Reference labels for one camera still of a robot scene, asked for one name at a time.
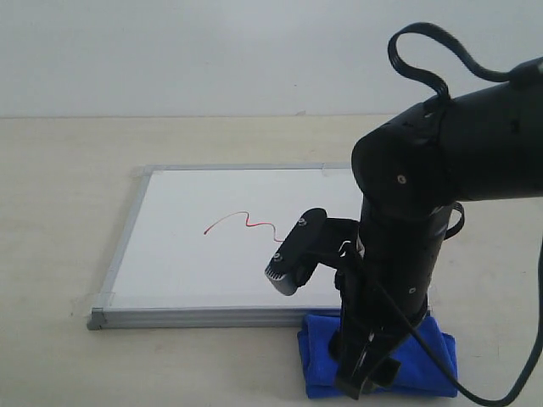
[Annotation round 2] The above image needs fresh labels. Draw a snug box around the white board with aluminium frame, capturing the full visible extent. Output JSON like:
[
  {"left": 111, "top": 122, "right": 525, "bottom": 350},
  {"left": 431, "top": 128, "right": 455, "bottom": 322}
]
[{"left": 87, "top": 164, "right": 361, "bottom": 331}]

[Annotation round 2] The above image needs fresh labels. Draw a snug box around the blue microfiber cloth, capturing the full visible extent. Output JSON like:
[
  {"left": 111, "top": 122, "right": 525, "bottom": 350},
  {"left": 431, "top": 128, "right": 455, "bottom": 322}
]
[{"left": 297, "top": 314, "right": 458, "bottom": 399}]

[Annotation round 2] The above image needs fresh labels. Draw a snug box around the clear tape front left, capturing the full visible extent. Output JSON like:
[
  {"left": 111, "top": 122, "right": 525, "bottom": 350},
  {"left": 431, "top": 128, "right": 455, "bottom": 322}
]
[{"left": 69, "top": 292, "right": 115, "bottom": 319}]

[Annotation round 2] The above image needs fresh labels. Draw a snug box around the clear tape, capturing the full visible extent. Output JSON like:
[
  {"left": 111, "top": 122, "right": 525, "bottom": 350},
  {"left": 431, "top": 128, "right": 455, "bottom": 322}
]
[
  {"left": 321, "top": 163, "right": 352, "bottom": 177},
  {"left": 129, "top": 165, "right": 164, "bottom": 178},
  {"left": 69, "top": 292, "right": 115, "bottom": 319}
]

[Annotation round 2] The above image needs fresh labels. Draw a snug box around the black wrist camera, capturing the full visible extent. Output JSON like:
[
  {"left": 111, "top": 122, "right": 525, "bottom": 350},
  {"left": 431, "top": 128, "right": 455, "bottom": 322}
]
[{"left": 265, "top": 208, "right": 359, "bottom": 296}]

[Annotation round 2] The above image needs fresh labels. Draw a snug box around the clear tape back left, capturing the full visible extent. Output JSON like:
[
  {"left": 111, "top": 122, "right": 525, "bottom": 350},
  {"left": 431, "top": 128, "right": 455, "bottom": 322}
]
[{"left": 129, "top": 165, "right": 164, "bottom": 178}]

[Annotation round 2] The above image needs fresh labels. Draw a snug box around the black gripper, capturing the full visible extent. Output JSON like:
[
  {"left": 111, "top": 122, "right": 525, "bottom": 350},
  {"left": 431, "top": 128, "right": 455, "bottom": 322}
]
[{"left": 333, "top": 242, "right": 424, "bottom": 399}]

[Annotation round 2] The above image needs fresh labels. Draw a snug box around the clear tape back right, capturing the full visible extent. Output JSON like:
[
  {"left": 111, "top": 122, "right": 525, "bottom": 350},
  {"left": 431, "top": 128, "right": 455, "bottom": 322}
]
[{"left": 321, "top": 163, "right": 352, "bottom": 177}]

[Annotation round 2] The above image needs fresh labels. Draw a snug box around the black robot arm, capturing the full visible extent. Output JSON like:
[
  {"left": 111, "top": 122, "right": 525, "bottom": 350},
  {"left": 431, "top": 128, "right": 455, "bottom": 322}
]
[{"left": 332, "top": 59, "right": 542, "bottom": 398}]

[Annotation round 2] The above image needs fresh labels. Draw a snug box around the black cable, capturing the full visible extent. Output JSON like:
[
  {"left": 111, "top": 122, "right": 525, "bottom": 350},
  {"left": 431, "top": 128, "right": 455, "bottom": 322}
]
[{"left": 364, "top": 22, "right": 543, "bottom": 407}]

